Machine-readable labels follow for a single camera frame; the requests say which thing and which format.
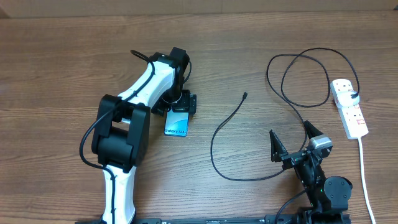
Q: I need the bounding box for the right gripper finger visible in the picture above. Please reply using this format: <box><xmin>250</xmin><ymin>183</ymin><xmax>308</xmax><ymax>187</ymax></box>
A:
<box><xmin>269</xmin><ymin>130</ymin><xmax>289</xmax><ymax>162</ymax></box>
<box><xmin>303</xmin><ymin>120</ymin><xmax>323</xmax><ymax>139</ymax></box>

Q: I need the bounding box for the white power strip cord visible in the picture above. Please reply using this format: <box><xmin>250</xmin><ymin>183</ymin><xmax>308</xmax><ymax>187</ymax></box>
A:
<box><xmin>358</xmin><ymin>138</ymin><xmax>377</xmax><ymax>224</ymax></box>

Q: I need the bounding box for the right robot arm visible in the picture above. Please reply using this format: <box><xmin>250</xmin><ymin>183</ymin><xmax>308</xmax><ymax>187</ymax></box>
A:
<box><xmin>265</xmin><ymin>121</ymin><xmax>353</xmax><ymax>223</ymax></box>

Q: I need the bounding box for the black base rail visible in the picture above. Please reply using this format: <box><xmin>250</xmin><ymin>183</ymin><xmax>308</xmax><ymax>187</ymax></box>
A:
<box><xmin>75</xmin><ymin>214</ymin><xmax>351</xmax><ymax>224</ymax></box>

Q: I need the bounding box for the black USB charging cable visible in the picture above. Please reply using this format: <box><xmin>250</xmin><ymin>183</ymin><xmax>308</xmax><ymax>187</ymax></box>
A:
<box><xmin>210</xmin><ymin>47</ymin><xmax>361</xmax><ymax>182</ymax></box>

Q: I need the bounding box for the white power strip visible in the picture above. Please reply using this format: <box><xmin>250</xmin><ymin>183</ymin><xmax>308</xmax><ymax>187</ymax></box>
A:
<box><xmin>330</xmin><ymin>79</ymin><xmax>369</xmax><ymax>139</ymax></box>

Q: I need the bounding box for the white USB charger plug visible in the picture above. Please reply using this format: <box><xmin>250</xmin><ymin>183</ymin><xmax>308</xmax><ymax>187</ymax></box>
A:
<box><xmin>335</xmin><ymin>91</ymin><xmax>360</xmax><ymax>108</ymax></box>

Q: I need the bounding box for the blue Galaxy smartphone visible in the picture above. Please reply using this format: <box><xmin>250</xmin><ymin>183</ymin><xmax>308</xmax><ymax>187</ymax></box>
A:
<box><xmin>164</xmin><ymin>110</ymin><xmax>189</xmax><ymax>137</ymax></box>

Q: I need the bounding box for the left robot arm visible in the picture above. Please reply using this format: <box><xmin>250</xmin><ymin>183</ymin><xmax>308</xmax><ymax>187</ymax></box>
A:
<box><xmin>89</xmin><ymin>47</ymin><xmax>197</xmax><ymax>223</ymax></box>

